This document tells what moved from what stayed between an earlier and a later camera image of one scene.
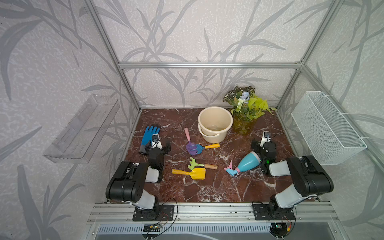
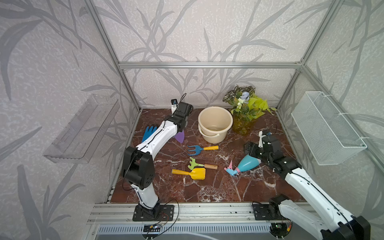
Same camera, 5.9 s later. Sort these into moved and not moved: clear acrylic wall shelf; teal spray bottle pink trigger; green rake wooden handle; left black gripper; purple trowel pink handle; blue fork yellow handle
Moved: left black gripper; purple trowel pink handle
Not moved: clear acrylic wall shelf; blue fork yellow handle; green rake wooden handle; teal spray bottle pink trigger
